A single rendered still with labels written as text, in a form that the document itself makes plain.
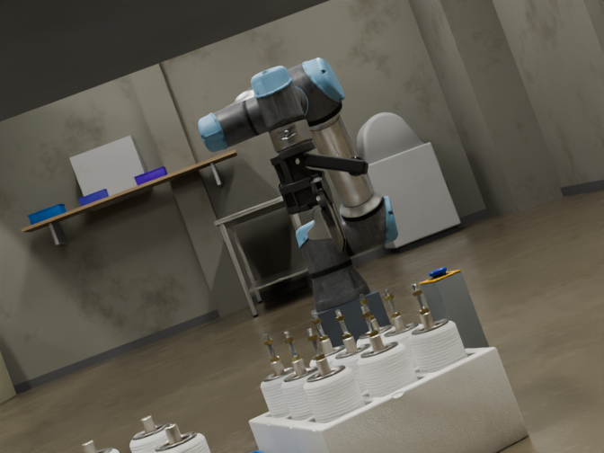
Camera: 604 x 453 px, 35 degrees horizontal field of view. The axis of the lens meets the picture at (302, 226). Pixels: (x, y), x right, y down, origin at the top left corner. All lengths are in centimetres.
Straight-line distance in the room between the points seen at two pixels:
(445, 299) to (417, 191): 676
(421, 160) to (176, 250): 253
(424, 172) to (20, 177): 391
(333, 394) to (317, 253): 79
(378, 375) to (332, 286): 71
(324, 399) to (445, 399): 23
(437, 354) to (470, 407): 11
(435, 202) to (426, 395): 711
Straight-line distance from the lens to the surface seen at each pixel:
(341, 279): 247
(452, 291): 209
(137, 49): 28
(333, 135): 232
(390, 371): 179
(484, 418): 185
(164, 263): 948
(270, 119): 179
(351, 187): 239
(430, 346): 184
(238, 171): 944
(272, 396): 197
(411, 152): 885
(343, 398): 174
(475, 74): 848
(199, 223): 935
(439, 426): 180
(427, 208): 883
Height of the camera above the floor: 51
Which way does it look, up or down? level
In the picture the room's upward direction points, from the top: 21 degrees counter-clockwise
